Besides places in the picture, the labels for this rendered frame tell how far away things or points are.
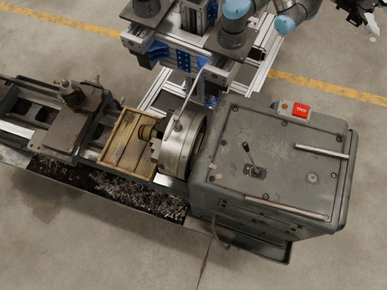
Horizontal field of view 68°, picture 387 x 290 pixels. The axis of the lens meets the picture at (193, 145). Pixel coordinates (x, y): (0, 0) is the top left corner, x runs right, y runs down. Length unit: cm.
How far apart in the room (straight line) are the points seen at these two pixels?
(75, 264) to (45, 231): 36
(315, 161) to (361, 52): 234
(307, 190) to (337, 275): 143
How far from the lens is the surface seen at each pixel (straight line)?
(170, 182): 149
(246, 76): 262
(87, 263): 244
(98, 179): 194
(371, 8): 121
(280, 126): 121
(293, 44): 324
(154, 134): 133
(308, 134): 123
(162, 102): 247
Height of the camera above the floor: 230
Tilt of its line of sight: 67 degrees down
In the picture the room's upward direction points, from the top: 3 degrees counter-clockwise
